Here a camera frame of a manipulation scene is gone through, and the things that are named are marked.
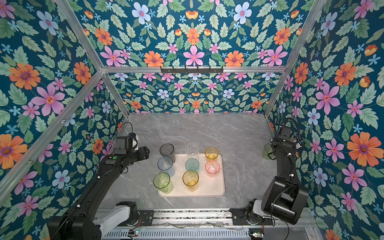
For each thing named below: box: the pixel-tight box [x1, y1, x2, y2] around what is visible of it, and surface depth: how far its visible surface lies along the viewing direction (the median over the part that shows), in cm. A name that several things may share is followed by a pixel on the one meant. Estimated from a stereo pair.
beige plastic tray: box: [158, 153, 225, 198], surface depth 85 cm
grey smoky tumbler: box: [159, 143, 176, 164], surface depth 86 cm
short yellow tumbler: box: [204, 147, 219, 161], surface depth 95 cm
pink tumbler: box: [205, 160, 220, 178], surface depth 90 cm
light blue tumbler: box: [157, 156, 175, 177], surface depth 83 cm
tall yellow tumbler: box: [182, 170, 200, 192], surface depth 77 cm
